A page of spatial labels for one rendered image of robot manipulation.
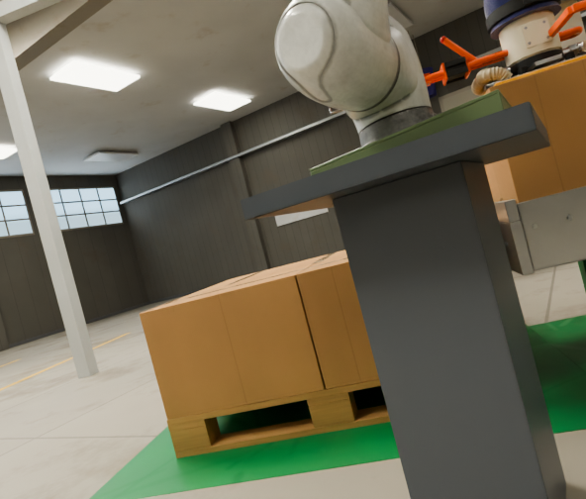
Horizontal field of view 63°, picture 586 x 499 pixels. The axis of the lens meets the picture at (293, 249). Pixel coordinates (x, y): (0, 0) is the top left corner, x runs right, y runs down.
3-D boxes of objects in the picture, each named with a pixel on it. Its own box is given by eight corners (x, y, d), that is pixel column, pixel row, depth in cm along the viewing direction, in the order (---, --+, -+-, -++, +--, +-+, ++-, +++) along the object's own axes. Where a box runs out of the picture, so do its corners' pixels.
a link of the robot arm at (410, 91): (443, 111, 101) (413, 14, 102) (416, 98, 85) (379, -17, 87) (375, 141, 110) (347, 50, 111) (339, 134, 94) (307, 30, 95)
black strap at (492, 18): (548, 20, 169) (545, 9, 169) (572, -10, 147) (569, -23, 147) (482, 42, 174) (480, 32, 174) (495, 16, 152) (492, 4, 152)
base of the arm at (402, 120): (451, 118, 83) (441, 87, 83) (344, 164, 96) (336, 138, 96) (477, 127, 98) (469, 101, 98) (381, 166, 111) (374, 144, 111)
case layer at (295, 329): (463, 300, 246) (444, 224, 246) (511, 353, 149) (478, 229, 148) (247, 348, 271) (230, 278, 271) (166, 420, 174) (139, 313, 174)
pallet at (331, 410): (471, 327, 246) (464, 300, 246) (523, 399, 149) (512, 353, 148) (253, 371, 272) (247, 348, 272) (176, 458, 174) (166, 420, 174)
